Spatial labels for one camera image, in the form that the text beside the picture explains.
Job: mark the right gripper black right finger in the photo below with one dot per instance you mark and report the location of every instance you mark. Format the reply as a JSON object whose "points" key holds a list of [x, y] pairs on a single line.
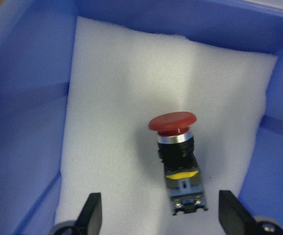
{"points": [[234, 218]]}

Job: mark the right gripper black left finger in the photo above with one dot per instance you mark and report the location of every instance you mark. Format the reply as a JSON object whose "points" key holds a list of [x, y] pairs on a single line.
{"points": [[89, 221]]}

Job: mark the red mushroom push button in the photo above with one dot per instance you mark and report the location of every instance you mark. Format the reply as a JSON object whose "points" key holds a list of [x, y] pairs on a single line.
{"points": [[182, 174]]}

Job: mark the right white foam pad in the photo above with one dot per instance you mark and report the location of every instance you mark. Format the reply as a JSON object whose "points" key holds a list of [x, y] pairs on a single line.
{"points": [[120, 80]]}

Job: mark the right blue plastic bin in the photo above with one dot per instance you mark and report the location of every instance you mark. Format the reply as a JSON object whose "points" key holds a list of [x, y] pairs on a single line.
{"points": [[37, 40]]}

